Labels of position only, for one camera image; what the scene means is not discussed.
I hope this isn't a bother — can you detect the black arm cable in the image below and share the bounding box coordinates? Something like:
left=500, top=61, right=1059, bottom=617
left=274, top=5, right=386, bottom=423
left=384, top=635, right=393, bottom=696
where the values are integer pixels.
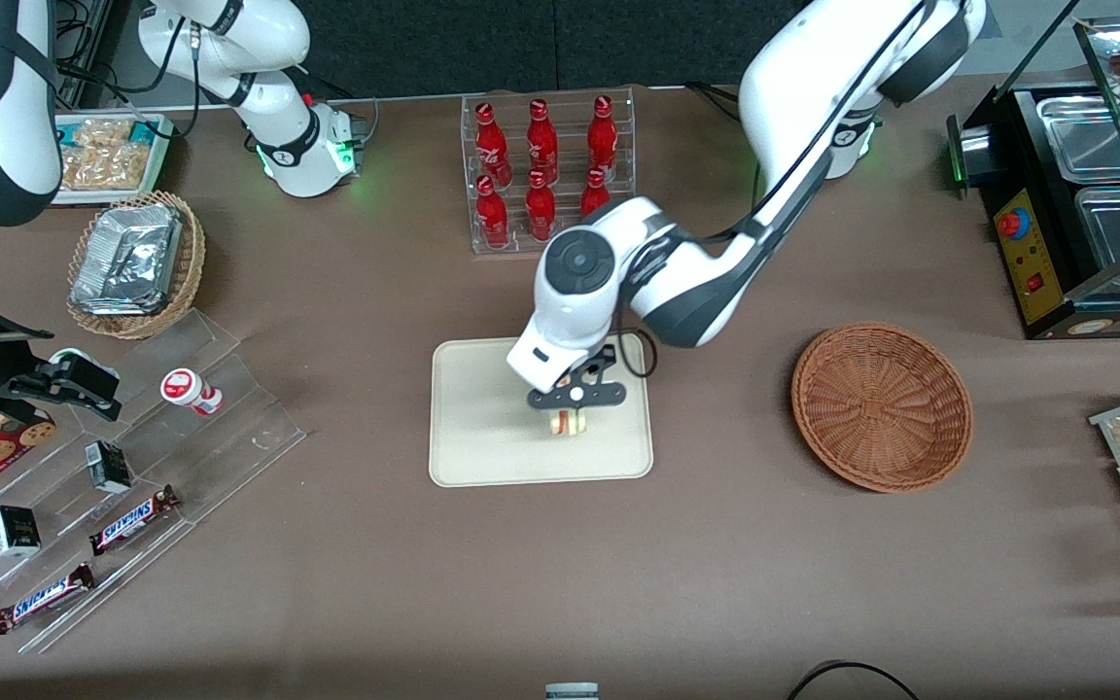
left=618, top=0, right=935, bottom=380
left=54, top=0, right=206, bottom=139

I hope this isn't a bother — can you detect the silver foil container stack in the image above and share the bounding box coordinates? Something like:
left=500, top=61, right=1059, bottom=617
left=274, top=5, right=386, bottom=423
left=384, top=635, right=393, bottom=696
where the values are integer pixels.
left=70, top=202, right=184, bottom=317

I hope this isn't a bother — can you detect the red white yogurt cup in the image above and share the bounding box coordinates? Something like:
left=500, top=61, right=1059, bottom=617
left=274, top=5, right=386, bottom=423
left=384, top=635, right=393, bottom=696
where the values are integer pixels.
left=160, top=368, right=224, bottom=417

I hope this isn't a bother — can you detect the light tan wicker basket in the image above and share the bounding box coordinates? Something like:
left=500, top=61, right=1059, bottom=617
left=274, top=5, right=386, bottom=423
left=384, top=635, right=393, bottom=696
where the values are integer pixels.
left=66, top=191, right=207, bottom=341

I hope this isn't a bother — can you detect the black looped cable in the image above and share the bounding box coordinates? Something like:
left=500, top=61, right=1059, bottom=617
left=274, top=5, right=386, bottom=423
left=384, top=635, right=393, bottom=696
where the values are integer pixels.
left=786, top=660, right=923, bottom=700

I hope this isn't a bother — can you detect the white snack tray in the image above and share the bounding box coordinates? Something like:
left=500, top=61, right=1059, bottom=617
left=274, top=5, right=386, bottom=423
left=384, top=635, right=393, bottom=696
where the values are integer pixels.
left=52, top=112, right=175, bottom=207

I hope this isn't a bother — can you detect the small black carton box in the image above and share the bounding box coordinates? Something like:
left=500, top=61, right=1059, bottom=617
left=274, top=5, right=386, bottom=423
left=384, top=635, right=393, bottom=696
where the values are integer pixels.
left=85, top=440, right=133, bottom=495
left=0, top=505, right=43, bottom=558

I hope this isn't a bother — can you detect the cream plastic tray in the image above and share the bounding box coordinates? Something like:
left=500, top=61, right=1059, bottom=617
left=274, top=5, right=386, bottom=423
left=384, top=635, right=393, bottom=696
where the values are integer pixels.
left=429, top=332, right=655, bottom=488

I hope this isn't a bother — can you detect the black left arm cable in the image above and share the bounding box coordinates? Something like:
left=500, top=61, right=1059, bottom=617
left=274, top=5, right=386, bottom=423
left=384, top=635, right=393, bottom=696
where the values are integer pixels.
left=618, top=0, right=935, bottom=380

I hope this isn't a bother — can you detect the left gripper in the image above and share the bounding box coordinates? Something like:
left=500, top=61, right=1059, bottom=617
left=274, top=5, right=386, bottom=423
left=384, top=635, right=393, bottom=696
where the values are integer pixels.
left=529, top=342, right=627, bottom=409

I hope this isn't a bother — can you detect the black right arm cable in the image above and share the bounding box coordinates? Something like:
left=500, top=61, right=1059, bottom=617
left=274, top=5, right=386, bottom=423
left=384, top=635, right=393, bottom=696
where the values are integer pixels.
left=54, top=0, right=206, bottom=139

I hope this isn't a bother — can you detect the clear acrylic bottle rack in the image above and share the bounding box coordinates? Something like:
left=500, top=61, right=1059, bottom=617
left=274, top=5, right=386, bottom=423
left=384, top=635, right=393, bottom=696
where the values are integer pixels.
left=461, top=87, right=637, bottom=256

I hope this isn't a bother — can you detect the black food warmer case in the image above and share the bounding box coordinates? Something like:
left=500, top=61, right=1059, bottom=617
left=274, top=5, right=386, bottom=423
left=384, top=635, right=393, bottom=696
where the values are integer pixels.
left=945, top=15, right=1120, bottom=341

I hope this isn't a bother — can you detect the brown round wicker basket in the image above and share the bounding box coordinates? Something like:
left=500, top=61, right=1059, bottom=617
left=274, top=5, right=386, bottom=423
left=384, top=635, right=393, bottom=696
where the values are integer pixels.
left=791, top=322, right=974, bottom=494

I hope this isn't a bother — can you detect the clear acrylic stepped stand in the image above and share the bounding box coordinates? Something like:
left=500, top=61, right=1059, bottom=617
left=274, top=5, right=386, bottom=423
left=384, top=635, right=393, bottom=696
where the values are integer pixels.
left=0, top=309, right=308, bottom=655

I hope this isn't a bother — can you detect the Snickers chocolate bar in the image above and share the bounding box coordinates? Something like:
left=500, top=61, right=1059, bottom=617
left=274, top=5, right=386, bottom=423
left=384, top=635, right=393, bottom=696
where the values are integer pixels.
left=88, top=485, right=181, bottom=557
left=0, top=563, right=97, bottom=636

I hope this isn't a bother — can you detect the red cola bottle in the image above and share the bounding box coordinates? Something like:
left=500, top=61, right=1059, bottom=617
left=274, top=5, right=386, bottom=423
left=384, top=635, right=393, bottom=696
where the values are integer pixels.
left=526, top=98, right=561, bottom=186
left=474, top=101, right=513, bottom=188
left=475, top=175, right=511, bottom=250
left=525, top=170, right=558, bottom=241
left=580, top=168, right=613, bottom=219
left=586, top=94, right=619, bottom=184

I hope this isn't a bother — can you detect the black base cable bundle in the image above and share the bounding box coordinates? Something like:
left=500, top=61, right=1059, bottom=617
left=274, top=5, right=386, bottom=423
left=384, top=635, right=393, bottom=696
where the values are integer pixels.
left=684, top=82, right=746, bottom=123

